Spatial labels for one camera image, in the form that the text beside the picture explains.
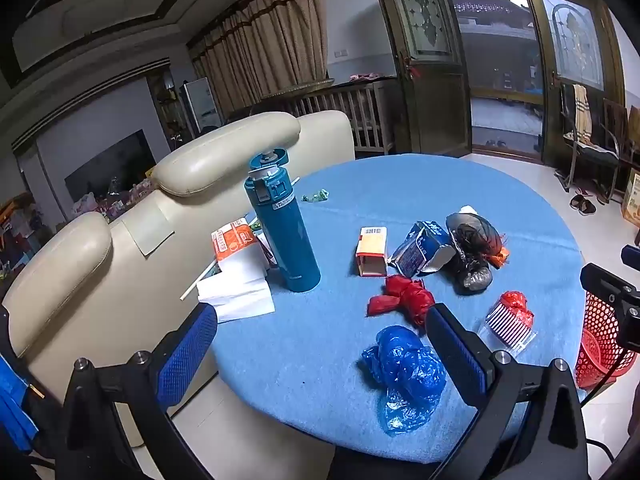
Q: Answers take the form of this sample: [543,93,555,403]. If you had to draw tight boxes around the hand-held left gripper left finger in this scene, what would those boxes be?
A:
[64,302,219,480]

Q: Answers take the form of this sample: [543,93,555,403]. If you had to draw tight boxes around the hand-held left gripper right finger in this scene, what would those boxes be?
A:
[425,302,591,480]

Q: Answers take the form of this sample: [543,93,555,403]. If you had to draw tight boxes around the red mesh basket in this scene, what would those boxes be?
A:
[575,290,638,391]

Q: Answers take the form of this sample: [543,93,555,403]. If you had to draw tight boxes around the blue plastic bag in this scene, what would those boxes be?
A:
[361,325,447,436]

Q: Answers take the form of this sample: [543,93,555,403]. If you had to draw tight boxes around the striped clear packet red top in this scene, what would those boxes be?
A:
[477,290,538,352]

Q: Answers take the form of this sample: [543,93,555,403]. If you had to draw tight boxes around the red plastic bag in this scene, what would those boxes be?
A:
[367,275,437,328]

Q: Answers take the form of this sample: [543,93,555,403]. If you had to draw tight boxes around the blue foil snack bag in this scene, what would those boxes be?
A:
[387,220,457,279]

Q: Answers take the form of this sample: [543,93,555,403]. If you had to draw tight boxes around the black plastic bag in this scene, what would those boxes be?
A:
[445,212,505,295]

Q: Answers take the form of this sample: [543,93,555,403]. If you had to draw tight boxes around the orange white small carton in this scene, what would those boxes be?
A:
[356,226,390,278]

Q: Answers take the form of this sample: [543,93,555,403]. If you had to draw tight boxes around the printed cardboard box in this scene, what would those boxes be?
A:
[620,167,640,226]

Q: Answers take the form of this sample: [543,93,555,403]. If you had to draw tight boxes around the white tissue stack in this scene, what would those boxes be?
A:
[196,255,277,323]

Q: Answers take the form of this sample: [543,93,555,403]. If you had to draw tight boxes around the orange white tissue pack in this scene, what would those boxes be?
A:
[211,217,268,281]

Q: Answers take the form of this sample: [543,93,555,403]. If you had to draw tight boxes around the cream leather sofa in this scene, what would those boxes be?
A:
[2,110,356,451]

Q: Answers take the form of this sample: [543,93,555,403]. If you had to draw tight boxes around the wooden chair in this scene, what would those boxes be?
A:
[602,97,640,166]

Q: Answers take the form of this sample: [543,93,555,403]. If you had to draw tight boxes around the beige striped towel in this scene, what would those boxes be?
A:
[572,85,593,148]

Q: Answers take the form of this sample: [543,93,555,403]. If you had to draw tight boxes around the teal thermos bottle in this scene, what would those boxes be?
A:
[244,148,322,292]

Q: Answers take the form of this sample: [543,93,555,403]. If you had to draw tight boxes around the pile of toy packages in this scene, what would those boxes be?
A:
[70,170,161,221]

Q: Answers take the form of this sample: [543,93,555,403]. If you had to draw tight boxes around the blue garment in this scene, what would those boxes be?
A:
[0,350,41,453]

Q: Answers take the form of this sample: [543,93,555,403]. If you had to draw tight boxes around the round table blue cloth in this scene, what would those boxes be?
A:
[212,154,587,465]

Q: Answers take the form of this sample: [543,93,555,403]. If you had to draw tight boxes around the black television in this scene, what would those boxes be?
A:
[64,129,158,203]

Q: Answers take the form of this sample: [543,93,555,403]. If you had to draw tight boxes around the closed brown glass door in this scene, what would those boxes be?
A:
[527,0,628,171]

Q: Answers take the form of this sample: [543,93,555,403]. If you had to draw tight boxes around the white standing air conditioner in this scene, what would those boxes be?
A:
[180,77,223,136]

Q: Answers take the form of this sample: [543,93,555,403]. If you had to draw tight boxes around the glass display cabinet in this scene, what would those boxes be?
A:
[147,67,193,146]

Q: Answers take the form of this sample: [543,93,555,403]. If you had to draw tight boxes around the wooden crib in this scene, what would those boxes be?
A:
[260,77,398,155]

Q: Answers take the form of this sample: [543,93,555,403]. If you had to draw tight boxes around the open brown glass door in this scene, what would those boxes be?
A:
[367,0,473,158]

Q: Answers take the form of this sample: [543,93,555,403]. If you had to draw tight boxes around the beige curtains red stripes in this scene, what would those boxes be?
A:
[187,0,331,111]

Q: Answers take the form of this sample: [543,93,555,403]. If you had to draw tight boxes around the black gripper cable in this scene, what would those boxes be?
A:
[585,437,617,462]
[579,349,637,407]

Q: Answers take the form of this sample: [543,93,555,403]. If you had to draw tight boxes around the metal frame chair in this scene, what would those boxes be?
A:
[555,82,623,206]

